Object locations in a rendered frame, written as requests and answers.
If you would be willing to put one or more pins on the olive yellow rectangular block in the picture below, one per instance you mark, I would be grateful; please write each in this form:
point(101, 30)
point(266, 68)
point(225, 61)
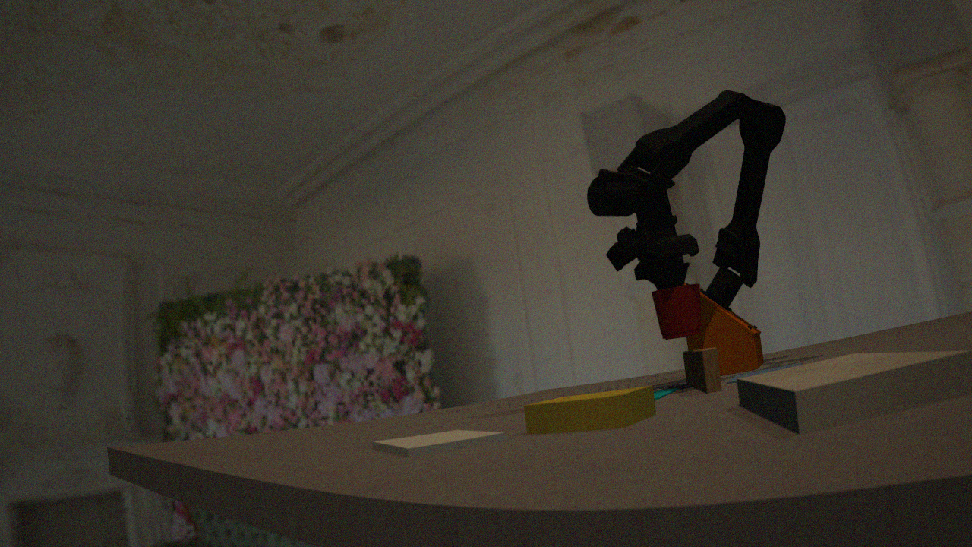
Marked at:
point(588, 412)

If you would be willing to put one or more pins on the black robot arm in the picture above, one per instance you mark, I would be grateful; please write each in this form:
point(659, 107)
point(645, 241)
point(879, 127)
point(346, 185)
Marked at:
point(664, 153)

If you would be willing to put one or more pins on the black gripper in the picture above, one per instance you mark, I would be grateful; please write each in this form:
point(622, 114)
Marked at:
point(663, 265)

